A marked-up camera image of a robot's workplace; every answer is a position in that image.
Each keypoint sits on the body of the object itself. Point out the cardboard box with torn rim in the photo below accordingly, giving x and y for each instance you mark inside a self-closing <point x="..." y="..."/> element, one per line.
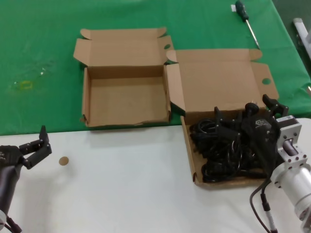
<point x="121" y="48"/>

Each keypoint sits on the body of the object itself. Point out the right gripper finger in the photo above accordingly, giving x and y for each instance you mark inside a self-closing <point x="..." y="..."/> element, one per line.
<point x="277" y="108"/>
<point x="223" y="128"/>

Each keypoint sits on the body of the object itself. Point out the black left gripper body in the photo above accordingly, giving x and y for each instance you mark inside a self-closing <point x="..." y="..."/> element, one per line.
<point x="8" y="156"/>

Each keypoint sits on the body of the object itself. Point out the cardboard box with open lid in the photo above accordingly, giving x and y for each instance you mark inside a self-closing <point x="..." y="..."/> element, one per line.
<point x="213" y="80"/>

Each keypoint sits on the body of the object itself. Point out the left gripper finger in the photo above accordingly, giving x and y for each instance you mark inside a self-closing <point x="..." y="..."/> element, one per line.
<point x="30" y="146"/>
<point x="39" y="157"/>

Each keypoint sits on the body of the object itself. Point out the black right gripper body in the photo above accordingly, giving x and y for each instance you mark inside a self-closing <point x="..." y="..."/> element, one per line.
<point x="262" y="136"/>

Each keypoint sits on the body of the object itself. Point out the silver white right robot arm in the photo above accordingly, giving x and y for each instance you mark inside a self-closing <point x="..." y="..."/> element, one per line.
<point x="296" y="174"/>

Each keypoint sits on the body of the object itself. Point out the green tablecloth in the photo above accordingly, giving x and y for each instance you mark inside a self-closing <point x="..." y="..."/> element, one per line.
<point x="36" y="36"/>

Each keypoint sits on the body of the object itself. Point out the grey metal post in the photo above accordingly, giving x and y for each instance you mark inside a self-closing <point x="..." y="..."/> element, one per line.
<point x="299" y="26"/>

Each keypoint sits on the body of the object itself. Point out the round cardboard disc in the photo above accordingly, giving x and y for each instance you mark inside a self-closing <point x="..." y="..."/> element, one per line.
<point x="63" y="160"/>

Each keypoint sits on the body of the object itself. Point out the small white paper tag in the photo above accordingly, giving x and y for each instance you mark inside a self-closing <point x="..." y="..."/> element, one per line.
<point x="233" y="8"/>

